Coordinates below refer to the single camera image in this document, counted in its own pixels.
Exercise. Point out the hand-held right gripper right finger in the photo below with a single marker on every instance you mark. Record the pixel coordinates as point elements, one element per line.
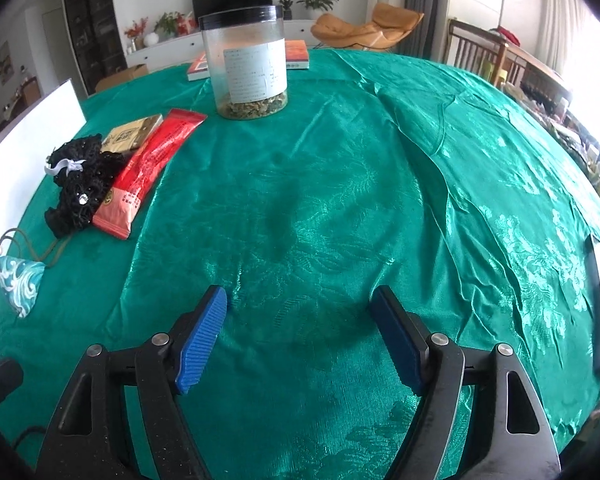
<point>397,345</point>

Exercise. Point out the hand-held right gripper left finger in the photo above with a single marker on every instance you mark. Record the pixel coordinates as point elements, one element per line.
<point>202,340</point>

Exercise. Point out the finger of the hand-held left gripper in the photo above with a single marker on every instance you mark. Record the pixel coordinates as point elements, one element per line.
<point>0,380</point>

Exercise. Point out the black lace cloth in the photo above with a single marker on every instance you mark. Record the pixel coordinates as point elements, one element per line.
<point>80,195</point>

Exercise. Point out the green patterned tablecloth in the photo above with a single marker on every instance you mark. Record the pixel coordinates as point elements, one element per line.
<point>330,200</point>

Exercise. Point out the red packet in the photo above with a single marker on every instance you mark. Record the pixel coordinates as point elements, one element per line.
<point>145,170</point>

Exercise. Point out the white board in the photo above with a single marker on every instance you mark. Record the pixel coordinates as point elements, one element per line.
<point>30,135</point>

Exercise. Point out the gold brown box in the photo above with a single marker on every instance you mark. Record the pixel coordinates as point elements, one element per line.
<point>127,135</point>

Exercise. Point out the clear jar with black lid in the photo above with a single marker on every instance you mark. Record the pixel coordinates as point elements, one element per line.
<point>245,70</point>

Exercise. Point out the cardboard box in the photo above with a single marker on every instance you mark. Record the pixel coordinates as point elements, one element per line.
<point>122,77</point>

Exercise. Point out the cluttered wooden table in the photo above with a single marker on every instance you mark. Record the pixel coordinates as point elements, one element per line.
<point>555,95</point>

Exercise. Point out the orange book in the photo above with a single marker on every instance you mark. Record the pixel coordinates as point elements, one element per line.
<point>297,55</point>

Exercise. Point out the wooden chair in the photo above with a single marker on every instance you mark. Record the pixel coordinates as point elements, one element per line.
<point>472,50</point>

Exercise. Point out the white round vase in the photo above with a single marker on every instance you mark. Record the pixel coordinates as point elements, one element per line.
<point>152,39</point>

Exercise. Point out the dark display shelf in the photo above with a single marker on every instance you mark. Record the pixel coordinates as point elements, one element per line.
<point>92,25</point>

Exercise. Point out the orange lounge chair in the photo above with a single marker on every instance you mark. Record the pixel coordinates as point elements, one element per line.
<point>365,30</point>

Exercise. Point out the red flower bouquet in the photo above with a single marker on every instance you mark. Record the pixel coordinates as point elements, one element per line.
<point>136,30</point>

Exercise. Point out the green plant with red decorations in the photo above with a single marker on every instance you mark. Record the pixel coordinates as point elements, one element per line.
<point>170,24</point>

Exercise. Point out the red cloth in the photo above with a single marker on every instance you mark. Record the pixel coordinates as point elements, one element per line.
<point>509,35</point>

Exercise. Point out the small plant in dark pot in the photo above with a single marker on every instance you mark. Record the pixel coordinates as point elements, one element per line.
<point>286,10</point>

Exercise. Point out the grey curtain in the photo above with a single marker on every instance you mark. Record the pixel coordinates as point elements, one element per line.
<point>425,0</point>

